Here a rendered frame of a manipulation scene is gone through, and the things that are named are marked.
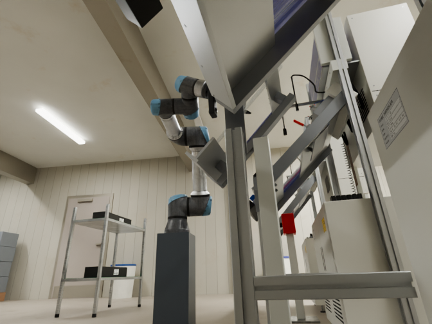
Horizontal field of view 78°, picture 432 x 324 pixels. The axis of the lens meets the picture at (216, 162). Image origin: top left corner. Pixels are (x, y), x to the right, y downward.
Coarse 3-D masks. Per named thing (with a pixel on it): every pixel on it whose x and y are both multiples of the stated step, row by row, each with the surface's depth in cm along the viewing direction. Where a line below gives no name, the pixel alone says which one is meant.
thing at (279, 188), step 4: (280, 176) 152; (280, 180) 158; (276, 184) 152; (280, 184) 165; (276, 188) 164; (280, 188) 172; (276, 192) 171; (280, 192) 180; (276, 196) 178; (280, 196) 188; (276, 200) 186
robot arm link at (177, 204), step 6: (174, 198) 158; (180, 198) 158; (186, 198) 160; (168, 204) 159; (174, 204) 157; (180, 204) 156; (186, 204) 156; (168, 210) 158; (174, 210) 155; (180, 210) 156; (186, 210) 156; (168, 216) 156; (186, 216) 158
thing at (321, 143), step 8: (336, 120) 168; (328, 128) 165; (320, 136) 145; (328, 136) 181; (312, 144) 161; (320, 144) 158; (328, 144) 198; (304, 152) 158; (312, 152) 157; (320, 152) 195; (304, 160) 171; (312, 160) 192; (304, 168) 188
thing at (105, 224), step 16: (80, 224) 310; (96, 224) 313; (112, 224) 316; (128, 224) 330; (144, 224) 372; (144, 240) 364; (64, 272) 279; (96, 288) 264; (112, 288) 352; (96, 304) 260
